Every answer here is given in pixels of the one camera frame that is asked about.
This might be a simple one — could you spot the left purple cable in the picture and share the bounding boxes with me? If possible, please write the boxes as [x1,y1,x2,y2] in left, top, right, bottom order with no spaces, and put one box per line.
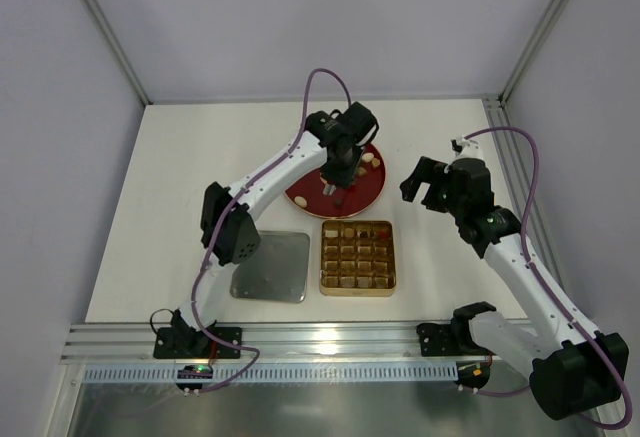
[189,67,351,393]

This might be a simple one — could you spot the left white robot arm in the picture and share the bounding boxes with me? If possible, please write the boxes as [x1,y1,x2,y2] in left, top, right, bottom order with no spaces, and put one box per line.
[166,102,379,356]

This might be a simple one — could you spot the red round plate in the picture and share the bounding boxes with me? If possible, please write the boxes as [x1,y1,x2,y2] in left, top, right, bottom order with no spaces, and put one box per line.
[285,144,386,219]

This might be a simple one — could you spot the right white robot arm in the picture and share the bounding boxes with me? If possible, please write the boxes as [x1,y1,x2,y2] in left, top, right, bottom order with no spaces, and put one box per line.
[400,157,629,420]

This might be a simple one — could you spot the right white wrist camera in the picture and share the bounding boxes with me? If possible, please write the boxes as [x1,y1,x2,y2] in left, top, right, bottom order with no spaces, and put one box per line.
[451,136,484,162]

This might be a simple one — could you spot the silver metal tongs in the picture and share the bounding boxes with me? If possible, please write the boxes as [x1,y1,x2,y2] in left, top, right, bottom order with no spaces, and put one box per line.
[323,183,337,196]

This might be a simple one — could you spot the aluminium frame post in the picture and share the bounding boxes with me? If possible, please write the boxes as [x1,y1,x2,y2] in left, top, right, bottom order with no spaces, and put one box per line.
[499,0,570,105]
[81,0,152,106]

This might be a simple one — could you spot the left aluminium frame post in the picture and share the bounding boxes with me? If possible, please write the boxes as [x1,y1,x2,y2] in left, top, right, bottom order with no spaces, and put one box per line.
[81,0,152,106]

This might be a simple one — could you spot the gold chocolate box tray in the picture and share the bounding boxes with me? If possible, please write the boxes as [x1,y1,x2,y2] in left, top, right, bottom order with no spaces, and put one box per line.
[319,220,397,297]

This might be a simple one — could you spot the slotted grey cable duct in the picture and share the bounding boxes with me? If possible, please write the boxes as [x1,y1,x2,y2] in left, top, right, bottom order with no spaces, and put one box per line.
[82,361,458,384]

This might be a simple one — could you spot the right aluminium frame post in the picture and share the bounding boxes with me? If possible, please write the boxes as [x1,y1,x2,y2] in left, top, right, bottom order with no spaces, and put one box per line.
[499,0,570,105]

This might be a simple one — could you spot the white oval chocolate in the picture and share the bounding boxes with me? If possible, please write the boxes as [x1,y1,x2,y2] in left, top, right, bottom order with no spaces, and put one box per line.
[294,196,307,208]

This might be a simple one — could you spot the aluminium front rail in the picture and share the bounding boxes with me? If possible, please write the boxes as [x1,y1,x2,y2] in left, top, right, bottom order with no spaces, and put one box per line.
[59,320,546,363]

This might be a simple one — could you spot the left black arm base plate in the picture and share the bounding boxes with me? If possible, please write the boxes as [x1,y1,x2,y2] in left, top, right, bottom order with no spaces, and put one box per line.
[153,327,241,360]

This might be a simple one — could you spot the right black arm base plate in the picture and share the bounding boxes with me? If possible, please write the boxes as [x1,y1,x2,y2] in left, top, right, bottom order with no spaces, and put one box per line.
[416,322,459,357]

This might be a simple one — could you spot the silver tin lid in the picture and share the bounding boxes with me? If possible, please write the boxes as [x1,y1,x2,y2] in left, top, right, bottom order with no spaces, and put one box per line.
[230,231,310,304]

